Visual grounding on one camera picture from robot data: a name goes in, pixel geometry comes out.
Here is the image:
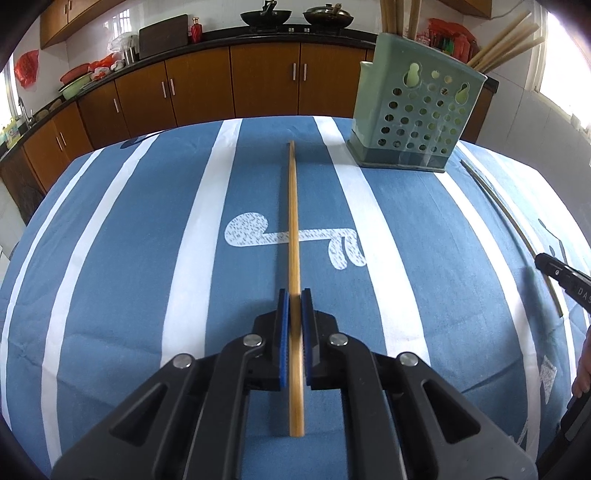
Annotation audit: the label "dark chopstick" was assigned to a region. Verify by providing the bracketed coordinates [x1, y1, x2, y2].
[460, 159, 565, 319]

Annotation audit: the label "blue white striped tablecloth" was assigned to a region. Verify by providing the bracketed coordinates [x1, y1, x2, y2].
[0, 115, 591, 480]

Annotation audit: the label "green perforated chopstick holder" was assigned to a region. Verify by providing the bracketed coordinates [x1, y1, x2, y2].
[346, 32, 488, 174]

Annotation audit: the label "red basin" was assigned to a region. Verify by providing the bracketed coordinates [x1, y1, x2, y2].
[58, 65, 94, 87]

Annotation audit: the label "gas stove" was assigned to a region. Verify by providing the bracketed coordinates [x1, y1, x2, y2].
[245, 25, 356, 35]

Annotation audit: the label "black wok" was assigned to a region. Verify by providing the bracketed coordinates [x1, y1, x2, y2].
[239, 0, 293, 27]

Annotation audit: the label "white plastic bag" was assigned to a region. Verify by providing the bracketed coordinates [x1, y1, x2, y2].
[109, 32, 140, 55]

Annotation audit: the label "green basin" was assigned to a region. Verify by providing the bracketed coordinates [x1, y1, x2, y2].
[58, 74, 96, 101]

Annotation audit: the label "bright window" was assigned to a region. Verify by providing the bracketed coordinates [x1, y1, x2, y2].
[537, 8, 591, 126]
[0, 59, 20, 136]

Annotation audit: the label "black kitchen countertop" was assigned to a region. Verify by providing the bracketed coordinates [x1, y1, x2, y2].
[0, 28, 500, 162]

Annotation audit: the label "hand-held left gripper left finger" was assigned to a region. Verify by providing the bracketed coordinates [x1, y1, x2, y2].
[50, 288, 290, 480]

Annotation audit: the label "wok with lid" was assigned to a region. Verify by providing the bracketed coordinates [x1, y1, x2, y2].
[302, 3, 355, 28]

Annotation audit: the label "dark cutting board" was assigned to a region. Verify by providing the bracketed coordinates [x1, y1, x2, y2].
[138, 14, 190, 59]

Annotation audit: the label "red packets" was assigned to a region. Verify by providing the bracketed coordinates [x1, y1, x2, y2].
[426, 17, 482, 66]

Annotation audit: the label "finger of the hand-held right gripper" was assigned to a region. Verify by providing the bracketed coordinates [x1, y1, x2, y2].
[534, 252, 591, 312]

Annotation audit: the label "brown lower kitchen cabinets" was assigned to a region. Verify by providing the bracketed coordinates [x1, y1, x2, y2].
[0, 41, 495, 204]

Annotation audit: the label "brown upper cabinet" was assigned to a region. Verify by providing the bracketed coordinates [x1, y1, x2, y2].
[40, 0, 140, 50]
[438, 0, 493, 20]

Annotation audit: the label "person's right hand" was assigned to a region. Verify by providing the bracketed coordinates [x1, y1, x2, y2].
[571, 323, 591, 400]

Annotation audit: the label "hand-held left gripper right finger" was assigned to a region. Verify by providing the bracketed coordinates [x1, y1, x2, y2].
[302, 287, 539, 480]

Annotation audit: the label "hanging red plastic bag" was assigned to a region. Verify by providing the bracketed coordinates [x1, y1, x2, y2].
[13, 49, 41, 92]

